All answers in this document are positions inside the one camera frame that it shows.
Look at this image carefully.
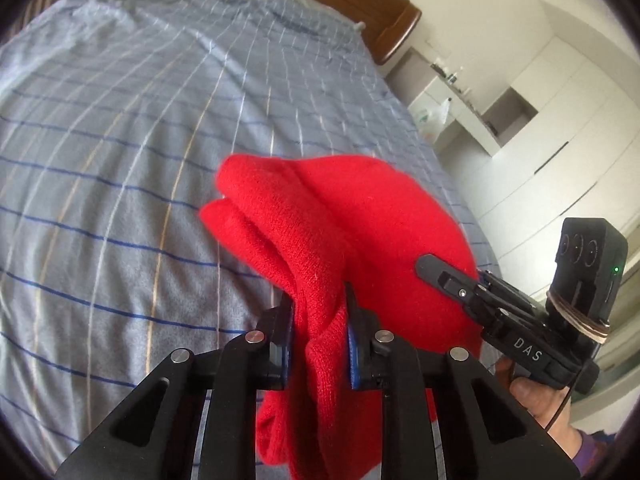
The red knit sweater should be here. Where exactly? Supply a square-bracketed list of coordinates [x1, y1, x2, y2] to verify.
[200, 155, 481, 479]

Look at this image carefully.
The person's right hand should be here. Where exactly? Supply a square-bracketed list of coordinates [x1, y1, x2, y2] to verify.
[496, 356, 582, 458]

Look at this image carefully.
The white wardrobe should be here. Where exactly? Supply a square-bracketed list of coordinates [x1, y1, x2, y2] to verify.
[439, 0, 640, 302]

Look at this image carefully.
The white plastic bag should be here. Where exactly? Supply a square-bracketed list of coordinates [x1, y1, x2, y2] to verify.
[414, 98, 452, 143]

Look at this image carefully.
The white desk cabinet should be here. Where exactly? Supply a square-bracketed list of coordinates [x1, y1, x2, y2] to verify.
[386, 49, 538, 156]

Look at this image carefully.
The blue plaid duvet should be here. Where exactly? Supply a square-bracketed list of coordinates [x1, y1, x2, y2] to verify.
[1, 0, 497, 474]

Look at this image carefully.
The black cable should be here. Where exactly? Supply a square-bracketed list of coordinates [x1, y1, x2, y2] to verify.
[543, 358, 591, 434]

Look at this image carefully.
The black camera box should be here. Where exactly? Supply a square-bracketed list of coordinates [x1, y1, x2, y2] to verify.
[546, 218, 628, 351]

